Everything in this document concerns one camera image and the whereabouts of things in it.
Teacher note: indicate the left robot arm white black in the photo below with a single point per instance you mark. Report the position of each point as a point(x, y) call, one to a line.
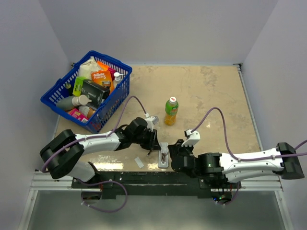
point(61, 156)

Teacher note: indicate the lime green box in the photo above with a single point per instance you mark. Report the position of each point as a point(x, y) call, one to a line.
point(78, 85)

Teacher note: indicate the pink product box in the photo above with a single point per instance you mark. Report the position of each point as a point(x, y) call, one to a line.
point(75, 113)

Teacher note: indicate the grey bottle beige cap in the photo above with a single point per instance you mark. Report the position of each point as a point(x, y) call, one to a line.
point(72, 102)

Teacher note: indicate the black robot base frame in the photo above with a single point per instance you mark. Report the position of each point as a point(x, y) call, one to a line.
point(112, 184)

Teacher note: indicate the white remote control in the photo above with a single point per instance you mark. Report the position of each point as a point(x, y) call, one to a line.
point(163, 157)

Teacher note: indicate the amber bottle white label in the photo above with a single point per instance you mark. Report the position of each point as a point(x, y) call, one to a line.
point(87, 111)

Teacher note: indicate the blue plastic basket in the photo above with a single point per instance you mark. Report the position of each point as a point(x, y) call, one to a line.
point(107, 108)

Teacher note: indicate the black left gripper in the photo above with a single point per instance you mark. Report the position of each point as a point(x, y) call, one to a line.
point(153, 143)

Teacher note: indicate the beige cloth bag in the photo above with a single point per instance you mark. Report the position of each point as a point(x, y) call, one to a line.
point(88, 67)

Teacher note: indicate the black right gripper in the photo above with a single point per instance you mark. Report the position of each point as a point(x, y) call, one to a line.
point(175, 148)

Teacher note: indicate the white battery compartment cover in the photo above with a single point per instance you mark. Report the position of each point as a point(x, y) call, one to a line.
point(139, 162)

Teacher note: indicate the orange razor blade package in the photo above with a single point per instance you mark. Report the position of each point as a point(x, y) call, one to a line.
point(103, 78)

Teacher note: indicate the black product box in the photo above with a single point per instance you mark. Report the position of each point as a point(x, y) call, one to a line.
point(95, 92)

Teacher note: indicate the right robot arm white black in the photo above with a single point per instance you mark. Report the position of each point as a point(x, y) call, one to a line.
point(218, 169)

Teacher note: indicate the aluminium table edge rail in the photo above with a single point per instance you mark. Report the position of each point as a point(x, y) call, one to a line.
point(266, 183)

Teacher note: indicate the orange juice bottle green label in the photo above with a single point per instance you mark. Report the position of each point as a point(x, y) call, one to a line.
point(171, 108)

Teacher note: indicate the white pump bottle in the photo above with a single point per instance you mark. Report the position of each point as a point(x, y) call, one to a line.
point(117, 78)

